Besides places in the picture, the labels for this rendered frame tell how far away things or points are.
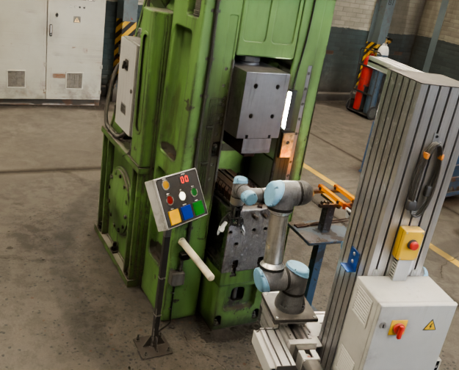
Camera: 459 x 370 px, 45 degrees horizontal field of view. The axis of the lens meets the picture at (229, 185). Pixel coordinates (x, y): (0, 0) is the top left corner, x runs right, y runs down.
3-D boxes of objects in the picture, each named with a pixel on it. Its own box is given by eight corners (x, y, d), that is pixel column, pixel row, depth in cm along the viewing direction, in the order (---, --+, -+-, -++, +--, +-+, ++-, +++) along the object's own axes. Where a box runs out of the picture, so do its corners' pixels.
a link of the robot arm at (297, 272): (310, 294, 264) (316, 269, 259) (285, 296, 258) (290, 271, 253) (298, 280, 274) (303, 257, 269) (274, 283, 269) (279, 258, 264)
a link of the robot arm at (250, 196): (265, 192, 280) (256, 183, 289) (245, 192, 275) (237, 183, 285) (262, 206, 283) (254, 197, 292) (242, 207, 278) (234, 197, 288)
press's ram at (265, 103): (289, 138, 344) (302, 74, 329) (236, 139, 325) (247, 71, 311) (256, 117, 377) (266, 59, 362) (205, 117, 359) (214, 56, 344)
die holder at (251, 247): (270, 266, 373) (283, 207, 356) (220, 273, 355) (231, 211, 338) (232, 228, 417) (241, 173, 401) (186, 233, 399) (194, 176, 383)
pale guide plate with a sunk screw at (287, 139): (290, 157, 366) (295, 133, 360) (279, 158, 362) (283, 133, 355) (288, 156, 368) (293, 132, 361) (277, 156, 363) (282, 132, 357)
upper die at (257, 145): (269, 153, 341) (271, 138, 337) (240, 153, 331) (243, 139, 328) (237, 131, 374) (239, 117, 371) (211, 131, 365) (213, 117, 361)
